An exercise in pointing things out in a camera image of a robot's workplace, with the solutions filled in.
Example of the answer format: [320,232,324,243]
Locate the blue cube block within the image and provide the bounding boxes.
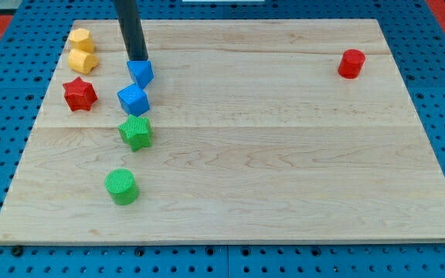
[117,84,150,117]

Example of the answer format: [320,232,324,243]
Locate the blue triangular block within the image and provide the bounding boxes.
[127,60,154,89]

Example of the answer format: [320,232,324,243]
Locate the red star block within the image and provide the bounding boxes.
[63,76,98,111]

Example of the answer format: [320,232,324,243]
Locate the yellow heart-shaped block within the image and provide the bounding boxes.
[67,49,99,74]

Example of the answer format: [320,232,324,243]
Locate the wooden board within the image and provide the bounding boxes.
[0,19,445,246]

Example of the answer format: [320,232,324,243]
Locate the yellow hexagon block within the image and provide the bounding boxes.
[68,28,95,53]

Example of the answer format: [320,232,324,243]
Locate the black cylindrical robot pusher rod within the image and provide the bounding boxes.
[113,0,148,61]

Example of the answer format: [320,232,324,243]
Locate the green cylinder block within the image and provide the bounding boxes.
[104,168,139,205]

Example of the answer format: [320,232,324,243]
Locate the green star block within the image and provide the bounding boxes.
[117,115,152,152]

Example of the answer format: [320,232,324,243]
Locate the red cylinder block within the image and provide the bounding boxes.
[338,49,366,79]

